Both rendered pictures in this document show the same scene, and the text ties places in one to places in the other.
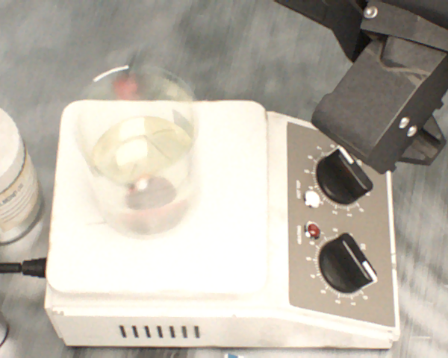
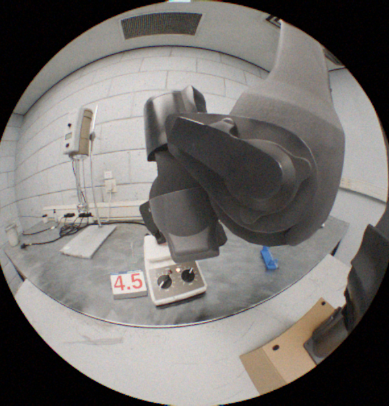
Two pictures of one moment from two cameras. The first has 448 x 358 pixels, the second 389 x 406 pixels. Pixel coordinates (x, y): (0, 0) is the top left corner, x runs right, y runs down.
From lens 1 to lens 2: 0.48 m
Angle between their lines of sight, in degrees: 66
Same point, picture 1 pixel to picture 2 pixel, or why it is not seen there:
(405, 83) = not seen: hidden behind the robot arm
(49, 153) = not seen: hidden behind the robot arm
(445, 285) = (179, 315)
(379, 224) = (182, 289)
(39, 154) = not seen: hidden behind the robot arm
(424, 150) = (160, 238)
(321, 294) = (154, 277)
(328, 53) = (227, 273)
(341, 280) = (159, 281)
